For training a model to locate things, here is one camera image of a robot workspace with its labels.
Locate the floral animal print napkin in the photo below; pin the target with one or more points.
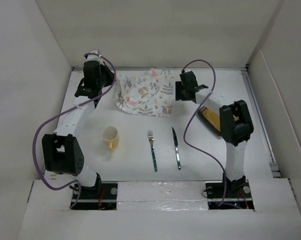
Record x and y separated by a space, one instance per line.
151 93

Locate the square black amber plate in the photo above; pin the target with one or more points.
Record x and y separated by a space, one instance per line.
211 120

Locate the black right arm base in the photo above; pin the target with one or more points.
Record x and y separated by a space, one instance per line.
222 195

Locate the green-handled steel fork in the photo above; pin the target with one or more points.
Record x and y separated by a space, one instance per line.
151 142

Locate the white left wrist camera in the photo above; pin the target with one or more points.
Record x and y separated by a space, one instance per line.
93 55

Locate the green-handled steel knife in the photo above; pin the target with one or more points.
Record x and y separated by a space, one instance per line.
176 149

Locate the yellow ceramic mug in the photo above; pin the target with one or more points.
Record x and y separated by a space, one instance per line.
110 136

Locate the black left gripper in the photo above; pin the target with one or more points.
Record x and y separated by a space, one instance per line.
104 68

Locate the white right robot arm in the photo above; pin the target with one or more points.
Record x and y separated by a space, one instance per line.
233 117

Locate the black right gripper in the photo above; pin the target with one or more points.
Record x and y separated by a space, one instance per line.
178 96

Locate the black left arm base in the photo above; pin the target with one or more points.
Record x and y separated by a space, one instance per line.
102 199

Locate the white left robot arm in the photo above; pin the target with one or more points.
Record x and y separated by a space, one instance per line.
61 149

